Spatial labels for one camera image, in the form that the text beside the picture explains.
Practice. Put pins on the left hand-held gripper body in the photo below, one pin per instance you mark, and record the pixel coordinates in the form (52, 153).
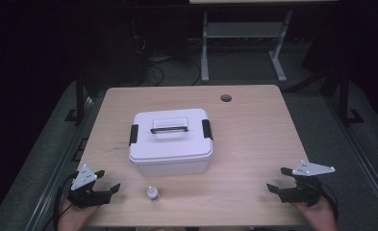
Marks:
(87, 196)

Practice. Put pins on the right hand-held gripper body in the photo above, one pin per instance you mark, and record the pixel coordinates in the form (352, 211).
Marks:
(302, 192)

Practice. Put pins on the small white dropper bottle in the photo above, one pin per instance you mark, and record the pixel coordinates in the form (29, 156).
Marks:
(152, 193)

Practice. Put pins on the white plastic storage box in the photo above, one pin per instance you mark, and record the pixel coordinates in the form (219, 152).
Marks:
(173, 169)

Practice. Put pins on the person's left hand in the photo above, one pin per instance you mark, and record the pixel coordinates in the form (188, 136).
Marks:
(76, 218)

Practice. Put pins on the person's right hand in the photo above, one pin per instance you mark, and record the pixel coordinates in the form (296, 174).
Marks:
(319, 215)

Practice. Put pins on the grey metal table stand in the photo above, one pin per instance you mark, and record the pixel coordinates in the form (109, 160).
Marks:
(241, 30)

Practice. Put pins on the grey metal floor rail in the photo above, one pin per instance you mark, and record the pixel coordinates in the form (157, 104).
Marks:
(363, 157)
(56, 173)

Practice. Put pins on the black metal stand post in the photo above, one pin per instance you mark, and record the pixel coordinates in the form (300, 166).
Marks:
(344, 99)
(80, 99)

